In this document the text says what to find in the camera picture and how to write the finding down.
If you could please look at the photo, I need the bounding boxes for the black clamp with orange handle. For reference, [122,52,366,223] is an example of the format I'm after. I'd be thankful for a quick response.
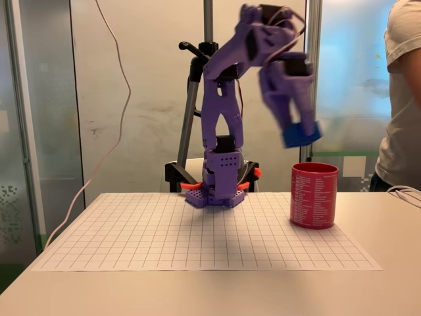
[239,160,264,194]
[164,160,203,194]

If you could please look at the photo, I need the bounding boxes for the thin white cable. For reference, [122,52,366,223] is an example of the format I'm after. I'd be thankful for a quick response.
[385,185,421,210]

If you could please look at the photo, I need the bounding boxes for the grey camera tripod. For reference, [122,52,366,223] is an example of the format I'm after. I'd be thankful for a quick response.
[176,0,220,167]

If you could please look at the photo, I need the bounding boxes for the white grid paper sheet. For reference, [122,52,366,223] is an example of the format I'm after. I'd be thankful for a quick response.
[31,192,384,273]

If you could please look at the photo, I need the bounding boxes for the grey metal partition post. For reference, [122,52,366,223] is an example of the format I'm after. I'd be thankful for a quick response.
[301,0,324,163]
[3,0,47,253]

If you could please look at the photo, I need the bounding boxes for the person in grey t-shirt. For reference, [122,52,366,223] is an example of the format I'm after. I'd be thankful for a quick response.
[368,0,421,194]

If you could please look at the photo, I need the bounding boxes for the red printed cup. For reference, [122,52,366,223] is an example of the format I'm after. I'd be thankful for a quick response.
[289,162,339,230]

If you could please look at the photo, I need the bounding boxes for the blue toy brick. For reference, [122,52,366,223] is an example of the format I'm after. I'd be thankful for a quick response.
[281,120,324,149]

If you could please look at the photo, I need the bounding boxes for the pink cable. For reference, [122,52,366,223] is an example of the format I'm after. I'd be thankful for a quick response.
[43,0,132,250]

